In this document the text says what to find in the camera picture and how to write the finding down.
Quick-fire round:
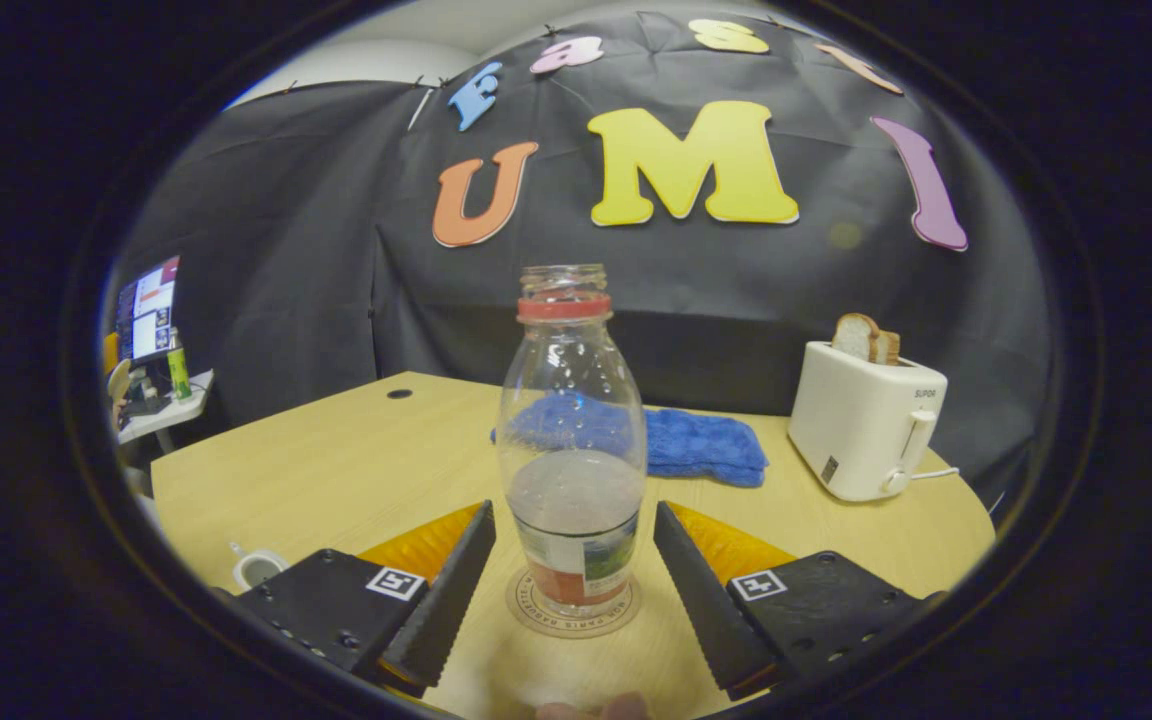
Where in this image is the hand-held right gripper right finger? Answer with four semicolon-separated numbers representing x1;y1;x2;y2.
653;500;937;701

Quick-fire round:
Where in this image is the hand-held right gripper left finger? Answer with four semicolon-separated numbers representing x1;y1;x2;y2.
234;500;497;699

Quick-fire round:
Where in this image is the round brown coaster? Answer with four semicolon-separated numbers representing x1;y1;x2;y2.
506;566;643;639

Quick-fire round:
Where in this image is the white teacup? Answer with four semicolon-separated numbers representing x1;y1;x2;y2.
229;541;289;591

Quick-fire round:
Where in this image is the clear plastic water bottle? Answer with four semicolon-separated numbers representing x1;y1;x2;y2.
496;264;649;619

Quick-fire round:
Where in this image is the blue towel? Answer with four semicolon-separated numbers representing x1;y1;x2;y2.
491;393;769;489

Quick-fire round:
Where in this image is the white toaster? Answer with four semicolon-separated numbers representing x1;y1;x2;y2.
788;340;949;503

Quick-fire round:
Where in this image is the large bread slice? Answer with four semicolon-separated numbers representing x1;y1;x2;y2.
831;313;882;363

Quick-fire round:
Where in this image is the white side table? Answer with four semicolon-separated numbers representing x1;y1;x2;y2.
116;368;215;446

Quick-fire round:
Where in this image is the black backdrop cloth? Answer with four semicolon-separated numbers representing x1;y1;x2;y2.
111;10;1052;501

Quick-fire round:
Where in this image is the computer monitor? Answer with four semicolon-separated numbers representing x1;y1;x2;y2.
116;255;182;363

